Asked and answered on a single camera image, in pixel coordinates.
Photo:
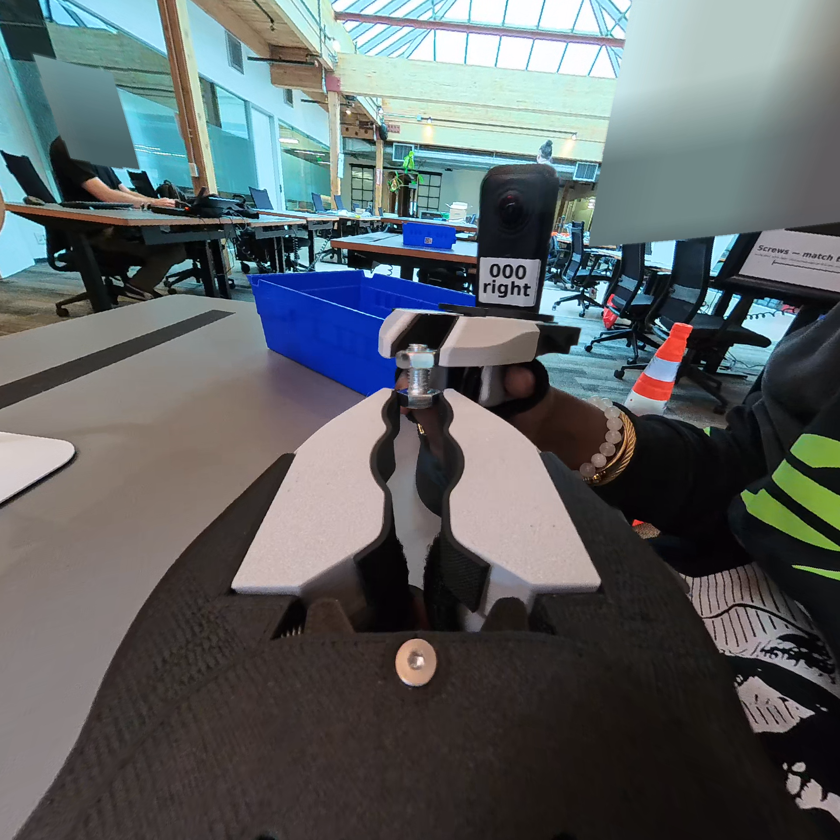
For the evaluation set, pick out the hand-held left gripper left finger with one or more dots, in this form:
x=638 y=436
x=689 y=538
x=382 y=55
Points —
x=315 y=525

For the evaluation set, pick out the person's right forearm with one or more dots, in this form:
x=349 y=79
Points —
x=683 y=473

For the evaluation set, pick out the blue plastic bin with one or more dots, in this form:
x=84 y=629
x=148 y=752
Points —
x=429 y=236
x=322 y=328

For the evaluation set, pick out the green potted plant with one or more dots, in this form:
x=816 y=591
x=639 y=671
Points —
x=407 y=171

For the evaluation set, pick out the sign board on white stand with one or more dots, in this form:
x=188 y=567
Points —
x=26 y=466

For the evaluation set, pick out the steel hex nut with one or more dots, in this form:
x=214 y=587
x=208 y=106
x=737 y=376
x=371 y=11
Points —
x=418 y=358

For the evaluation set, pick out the black and white printed trousers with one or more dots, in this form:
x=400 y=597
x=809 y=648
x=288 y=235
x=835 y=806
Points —
x=775 y=683

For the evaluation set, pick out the steel hex bolt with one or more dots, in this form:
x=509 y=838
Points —
x=420 y=394

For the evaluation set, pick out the black framed instruction sign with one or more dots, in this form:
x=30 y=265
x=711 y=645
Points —
x=801 y=260

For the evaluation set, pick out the long office desk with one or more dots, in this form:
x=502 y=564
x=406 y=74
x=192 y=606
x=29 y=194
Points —
x=131 y=217

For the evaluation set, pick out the black hoodie with green print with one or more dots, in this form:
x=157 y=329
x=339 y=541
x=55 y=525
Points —
x=801 y=473

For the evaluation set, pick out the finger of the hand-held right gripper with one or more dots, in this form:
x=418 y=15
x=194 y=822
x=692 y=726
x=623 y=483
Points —
x=414 y=328
x=492 y=341

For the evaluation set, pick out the person's right hand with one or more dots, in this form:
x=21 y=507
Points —
x=565 y=427

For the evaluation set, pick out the brown office desk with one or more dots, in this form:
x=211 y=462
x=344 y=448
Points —
x=394 y=247

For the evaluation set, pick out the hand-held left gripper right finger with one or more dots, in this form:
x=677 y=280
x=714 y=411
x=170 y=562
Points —
x=525 y=525

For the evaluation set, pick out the orange traffic cone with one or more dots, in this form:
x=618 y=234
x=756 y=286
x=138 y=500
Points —
x=663 y=374

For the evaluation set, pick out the black office chair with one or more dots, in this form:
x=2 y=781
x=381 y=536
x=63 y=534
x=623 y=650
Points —
x=670 y=295

